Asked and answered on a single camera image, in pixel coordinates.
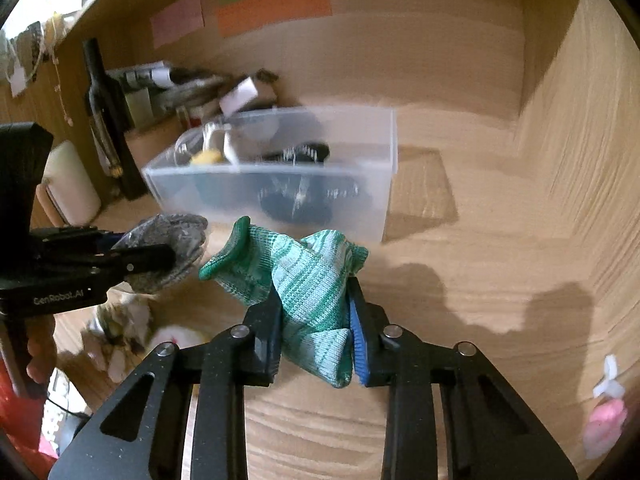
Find black patterned sock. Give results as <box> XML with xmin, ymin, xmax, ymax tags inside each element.
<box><xmin>270</xmin><ymin>141</ymin><xmax>331</xmax><ymax>164</ymax></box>
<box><xmin>259</xmin><ymin>179</ymin><xmax>372</xmax><ymax>225</ymax></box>

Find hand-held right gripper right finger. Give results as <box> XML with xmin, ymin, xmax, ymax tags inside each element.
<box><xmin>345</xmin><ymin>276</ymin><xmax>579</xmax><ymax>480</ymax></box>

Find small white box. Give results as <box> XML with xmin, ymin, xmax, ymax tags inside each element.
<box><xmin>218</xmin><ymin>76</ymin><xmax>259</xmax><ymax>116</ymax></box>

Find black wine bottle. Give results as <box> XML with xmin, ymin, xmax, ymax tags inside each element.
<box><xmin>82</xmin><ymin>37</ymin><xmax>147</xmax><ymax>202</ymax></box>

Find pile of desk clutter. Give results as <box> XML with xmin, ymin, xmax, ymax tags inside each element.
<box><xmin>106</xmin><ymin>60</ymin><xmax>280</xmax><ymax>133</ymax></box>

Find grey knit sock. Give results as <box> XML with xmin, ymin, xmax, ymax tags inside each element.
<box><xmin>111</xmin><ymin>212</ymin><xmax>210</xmax><ymax>295</ymax></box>

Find green striped sock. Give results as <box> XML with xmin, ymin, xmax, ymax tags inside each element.
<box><xmin>198</xmin><ymin>216</ymin><xmax>370</xmax><ymax>389</ymax></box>

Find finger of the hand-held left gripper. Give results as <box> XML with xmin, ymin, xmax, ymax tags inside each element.
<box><xmin>60</xmin><ymin>227</ymin><xmax>132</xmax><ymax>255</ymax></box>
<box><xmin>85</xmin><ymin>244</ymin><xmax>177</xmax><ymax>278</ymax></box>

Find orange sticky note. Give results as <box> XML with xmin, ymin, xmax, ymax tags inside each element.
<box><xmin>216</xmin><ymin>0</ymin><xmax>333</xmax><ymax>38</ymax></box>

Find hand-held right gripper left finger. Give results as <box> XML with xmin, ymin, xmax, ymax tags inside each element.
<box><xmin>47</xmin><ymin>294</ymin><xmax>285</xmax><ymax>480</ymax></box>

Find person's left hand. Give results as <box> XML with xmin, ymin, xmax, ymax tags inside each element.
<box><xmin>26</xmin><ymin>316</ymin><xmax>59</xmax><ymax>386</ymax></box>

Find pink soft toy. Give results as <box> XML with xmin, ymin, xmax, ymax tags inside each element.
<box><xmin>582</xmin><ymin>354</ymin><xmax>629</xmax><ymax>461</ymax></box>

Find hanging white tags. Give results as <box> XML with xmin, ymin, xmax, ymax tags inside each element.
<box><xmin>0</xmin><ymin>11</ymin><xmax>68</xmax><ymax>99</ymax></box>

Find red cloth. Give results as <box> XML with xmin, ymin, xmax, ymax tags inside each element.
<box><xmin>0</xmin><ymin>360</ymin><xmax>57</xmax><ymax>463</ymax></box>

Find pink sticky note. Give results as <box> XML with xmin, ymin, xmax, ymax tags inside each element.
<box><xmin>150</xmin><ymin>0</ymin><xmax>206</xmax><ymax>50</ymax></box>

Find white plush toy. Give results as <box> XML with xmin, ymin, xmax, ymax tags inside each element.
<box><xmin>82</xmin><ymin>294</ymin><xmax>213</xmax><ymax>382</ymax></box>

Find clear plastic storage bin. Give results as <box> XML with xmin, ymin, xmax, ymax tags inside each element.
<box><xmin>141</xmin><ymin>106</ymin><xmax>399</xmax><ymax>244</ymax></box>

